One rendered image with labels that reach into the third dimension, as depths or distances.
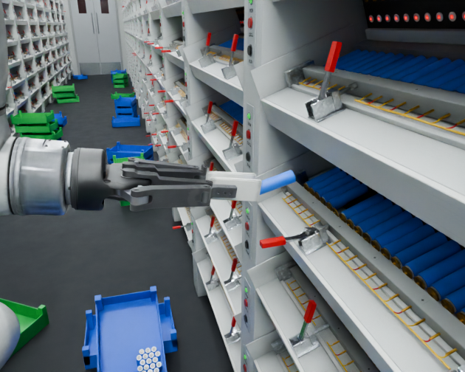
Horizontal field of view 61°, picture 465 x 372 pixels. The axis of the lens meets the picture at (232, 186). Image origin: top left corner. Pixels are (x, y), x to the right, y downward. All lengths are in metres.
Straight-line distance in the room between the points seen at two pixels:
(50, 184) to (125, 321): 1.03
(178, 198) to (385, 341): 0.27
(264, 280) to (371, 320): 0.38
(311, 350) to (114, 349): 0.86
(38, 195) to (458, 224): 0.40
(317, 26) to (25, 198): 0.50
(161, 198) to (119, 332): 1.02
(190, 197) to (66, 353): 1.16
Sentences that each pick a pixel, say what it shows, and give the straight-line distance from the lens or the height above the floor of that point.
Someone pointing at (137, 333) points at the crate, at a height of 0.08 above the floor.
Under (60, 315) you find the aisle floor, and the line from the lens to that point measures 1.74.
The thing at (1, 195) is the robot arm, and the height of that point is 0.87.
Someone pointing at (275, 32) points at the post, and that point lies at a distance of 0.68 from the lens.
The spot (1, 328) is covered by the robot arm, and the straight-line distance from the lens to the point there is 1.05.
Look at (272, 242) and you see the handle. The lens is 0.55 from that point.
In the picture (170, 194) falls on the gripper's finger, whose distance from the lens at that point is 0.47.
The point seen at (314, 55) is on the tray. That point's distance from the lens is 0.70.
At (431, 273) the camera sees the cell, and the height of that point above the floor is 0.78.
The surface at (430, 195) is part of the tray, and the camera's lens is 0.35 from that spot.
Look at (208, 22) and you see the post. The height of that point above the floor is 1.04.
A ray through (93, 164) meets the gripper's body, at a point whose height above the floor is 0.89.
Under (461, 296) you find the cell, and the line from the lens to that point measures 0.47.
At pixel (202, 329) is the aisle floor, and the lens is 1.55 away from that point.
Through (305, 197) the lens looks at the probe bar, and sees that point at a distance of 0.65.
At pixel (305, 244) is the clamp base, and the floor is 0.75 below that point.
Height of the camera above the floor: 1.03
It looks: 22 degrees down
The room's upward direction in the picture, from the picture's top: straight up
